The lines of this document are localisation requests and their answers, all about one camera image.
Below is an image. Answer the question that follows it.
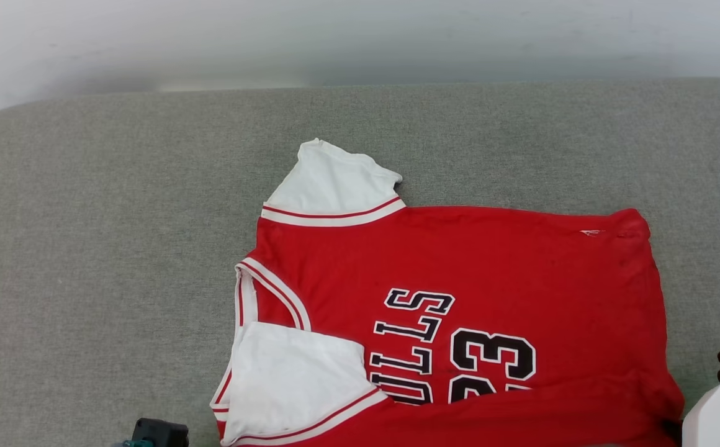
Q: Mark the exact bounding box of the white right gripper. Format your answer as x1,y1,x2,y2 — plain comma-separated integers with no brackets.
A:
662,377,720,447

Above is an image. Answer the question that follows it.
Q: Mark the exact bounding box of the red white basketball jersey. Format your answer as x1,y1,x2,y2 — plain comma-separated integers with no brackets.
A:
209,138,686,447

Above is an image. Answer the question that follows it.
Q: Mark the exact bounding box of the grey fabric sofa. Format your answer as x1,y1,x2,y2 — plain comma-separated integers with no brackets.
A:
0,77,720,447

